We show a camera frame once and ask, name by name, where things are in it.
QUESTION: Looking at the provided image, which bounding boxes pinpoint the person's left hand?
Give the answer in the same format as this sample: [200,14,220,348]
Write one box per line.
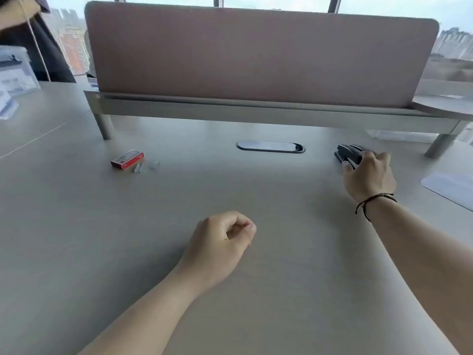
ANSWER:
[176,210,257,292]

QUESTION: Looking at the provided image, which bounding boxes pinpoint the person's right hand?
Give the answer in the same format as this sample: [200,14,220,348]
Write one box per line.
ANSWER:
[341,150,398,204]

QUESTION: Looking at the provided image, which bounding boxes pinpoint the person's left forearm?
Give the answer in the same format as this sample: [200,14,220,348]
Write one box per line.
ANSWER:
[77,264,207,355]

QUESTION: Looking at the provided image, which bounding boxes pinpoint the person's right forearm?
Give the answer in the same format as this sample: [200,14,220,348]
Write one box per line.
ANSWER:
[360,197,473,355]

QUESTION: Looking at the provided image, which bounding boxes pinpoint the clear plastic tray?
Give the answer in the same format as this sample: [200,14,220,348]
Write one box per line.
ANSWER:
[366,129,429,143]

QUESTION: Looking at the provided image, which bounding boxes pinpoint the white paper sheets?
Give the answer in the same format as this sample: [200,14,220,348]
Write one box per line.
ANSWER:
[420,172,473,212]

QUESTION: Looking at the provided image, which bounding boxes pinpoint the red staple box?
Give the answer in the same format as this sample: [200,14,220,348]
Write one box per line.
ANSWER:
[110,149,145,171]

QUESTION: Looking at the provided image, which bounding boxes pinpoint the grey desk riser shelf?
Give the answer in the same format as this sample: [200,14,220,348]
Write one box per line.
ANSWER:
[83,90,473,159]

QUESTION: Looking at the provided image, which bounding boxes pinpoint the pink fabric divider panel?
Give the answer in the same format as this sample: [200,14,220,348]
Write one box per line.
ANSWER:
[84,0,440,108]

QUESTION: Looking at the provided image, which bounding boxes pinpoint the small printed box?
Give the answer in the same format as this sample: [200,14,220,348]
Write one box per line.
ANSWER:
[0,90,19,121]

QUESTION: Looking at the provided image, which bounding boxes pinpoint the clear plastic storage box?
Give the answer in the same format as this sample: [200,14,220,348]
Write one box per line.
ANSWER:
[0,45,41,96]

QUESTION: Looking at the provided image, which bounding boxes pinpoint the black cord bracelet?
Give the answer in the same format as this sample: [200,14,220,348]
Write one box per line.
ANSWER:
[355,193,398,222]

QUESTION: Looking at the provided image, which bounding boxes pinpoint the oval grey cable grommet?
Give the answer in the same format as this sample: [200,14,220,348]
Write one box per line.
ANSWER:
[236,140,306,154]

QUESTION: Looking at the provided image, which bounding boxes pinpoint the white hanging cable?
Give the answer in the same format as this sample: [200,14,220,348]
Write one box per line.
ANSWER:
[18,0,51,82]

